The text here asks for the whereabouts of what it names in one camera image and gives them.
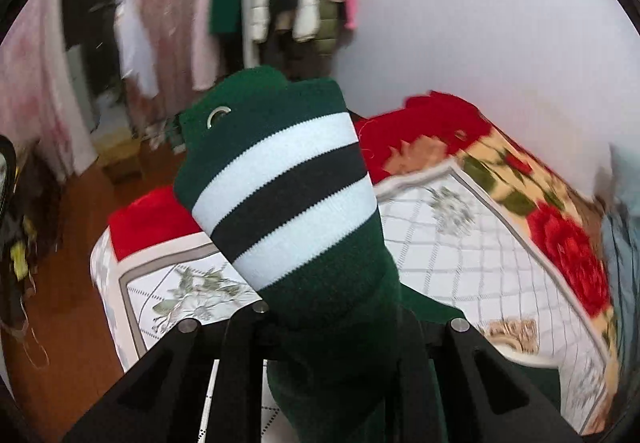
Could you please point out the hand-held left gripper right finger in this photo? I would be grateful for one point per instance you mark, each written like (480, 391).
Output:
(415, 373)

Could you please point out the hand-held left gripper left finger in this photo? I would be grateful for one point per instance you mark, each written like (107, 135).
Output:
(245, 348)

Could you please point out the green and cream varsity jacket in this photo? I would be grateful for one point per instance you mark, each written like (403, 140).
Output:
(310, 303)

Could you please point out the tan cardboard box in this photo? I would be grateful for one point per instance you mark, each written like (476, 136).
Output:
(120, 160)

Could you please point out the light blue quilt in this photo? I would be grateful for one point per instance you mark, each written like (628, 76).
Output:
(625, 243)

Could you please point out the red rose print blanket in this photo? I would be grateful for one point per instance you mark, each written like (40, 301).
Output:
(450, 123)

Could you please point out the olive puffer vest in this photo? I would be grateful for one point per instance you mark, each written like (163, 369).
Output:
(327, 28)

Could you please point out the black curved frame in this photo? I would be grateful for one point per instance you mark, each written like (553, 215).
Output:
(6, 163)

